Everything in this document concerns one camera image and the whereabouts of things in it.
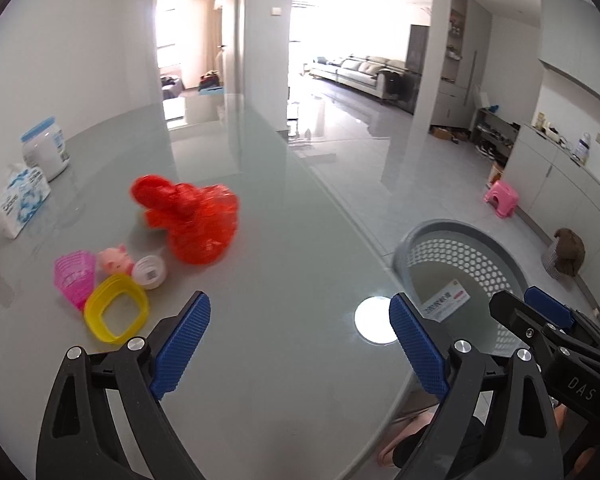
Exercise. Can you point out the grey perforated plastic basket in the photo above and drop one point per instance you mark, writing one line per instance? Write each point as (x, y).
(455, 225)

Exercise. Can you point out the brown cloth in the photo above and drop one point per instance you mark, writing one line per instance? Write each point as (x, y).
(570, 250)

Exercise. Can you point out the white paper bag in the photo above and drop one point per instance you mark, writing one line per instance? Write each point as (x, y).
(481, 96)

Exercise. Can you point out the shoe rack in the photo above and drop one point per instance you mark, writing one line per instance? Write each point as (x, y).
(495, 132)

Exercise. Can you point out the white door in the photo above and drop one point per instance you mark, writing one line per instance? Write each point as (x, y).
(237, 20)

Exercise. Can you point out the cardboard box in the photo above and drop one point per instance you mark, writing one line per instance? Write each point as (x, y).
(445, 132)

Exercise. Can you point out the white medicine box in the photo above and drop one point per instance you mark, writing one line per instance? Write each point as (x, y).
(445, 302)

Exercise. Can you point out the pink mesh cup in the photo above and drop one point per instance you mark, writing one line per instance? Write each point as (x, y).
(72, 272)

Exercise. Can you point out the checked laundry basket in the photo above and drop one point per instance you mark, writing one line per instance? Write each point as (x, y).
(549, 260)

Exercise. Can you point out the white bottle with blue label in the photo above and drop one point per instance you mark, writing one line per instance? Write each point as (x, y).
(584, 149)

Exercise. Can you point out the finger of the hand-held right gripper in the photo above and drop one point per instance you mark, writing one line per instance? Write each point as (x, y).
(547, 305)
(515, 315)

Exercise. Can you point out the dark refrigerator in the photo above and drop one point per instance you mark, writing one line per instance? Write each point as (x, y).
(417, 60)

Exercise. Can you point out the pink plastic stool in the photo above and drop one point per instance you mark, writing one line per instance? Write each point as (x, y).
(501, 195)

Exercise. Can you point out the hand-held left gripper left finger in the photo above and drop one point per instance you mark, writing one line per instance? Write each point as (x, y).
(185, 345)

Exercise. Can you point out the white round container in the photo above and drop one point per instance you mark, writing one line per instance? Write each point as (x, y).
(150, 272)

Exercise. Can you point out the red mesh bag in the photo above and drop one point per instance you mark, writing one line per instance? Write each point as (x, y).
(195, 225)

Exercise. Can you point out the pink pig toy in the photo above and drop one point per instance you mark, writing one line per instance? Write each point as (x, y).
(112, 260)

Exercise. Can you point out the blue and white tissue pack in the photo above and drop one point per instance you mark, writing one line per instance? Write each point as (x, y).
(22, 200)

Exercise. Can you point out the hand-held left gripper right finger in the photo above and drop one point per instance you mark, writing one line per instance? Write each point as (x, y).
(420, 345)

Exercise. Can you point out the white sideboard cabinet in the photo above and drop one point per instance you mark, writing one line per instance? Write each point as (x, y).
(555, 180)

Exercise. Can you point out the tall grey shelf cabinet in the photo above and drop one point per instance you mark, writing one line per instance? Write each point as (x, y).
(475, 35)

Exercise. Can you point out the white canister with blue lid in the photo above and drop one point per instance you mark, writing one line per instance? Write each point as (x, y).
(45, 150)

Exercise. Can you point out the grey sofa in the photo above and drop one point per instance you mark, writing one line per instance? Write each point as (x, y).
(360, 70)

